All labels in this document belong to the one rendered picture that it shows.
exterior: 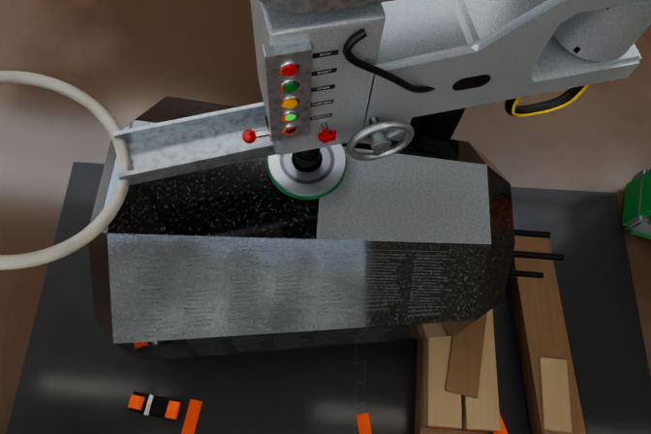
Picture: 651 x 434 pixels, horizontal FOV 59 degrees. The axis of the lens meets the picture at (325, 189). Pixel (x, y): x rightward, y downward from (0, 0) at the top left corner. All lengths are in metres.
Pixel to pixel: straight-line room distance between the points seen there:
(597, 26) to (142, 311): 1.33
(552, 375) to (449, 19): 1.53
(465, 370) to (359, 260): 0.73
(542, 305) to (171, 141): 1.58
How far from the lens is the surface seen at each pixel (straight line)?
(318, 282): 1.61
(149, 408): 2.33
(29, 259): 1.32
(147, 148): 1.45
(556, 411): 2.37
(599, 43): 1.40
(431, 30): 1.18
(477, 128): 2.80
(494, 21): 1.18
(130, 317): 1.74
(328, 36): 0.98
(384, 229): 1.57
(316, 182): 1.56
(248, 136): 1.26
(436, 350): 2.15
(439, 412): 2.13
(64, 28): 3.20
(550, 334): 2.42
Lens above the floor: 2.31
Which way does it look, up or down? 66 degrees down
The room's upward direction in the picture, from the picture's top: 6 degrees clockwise
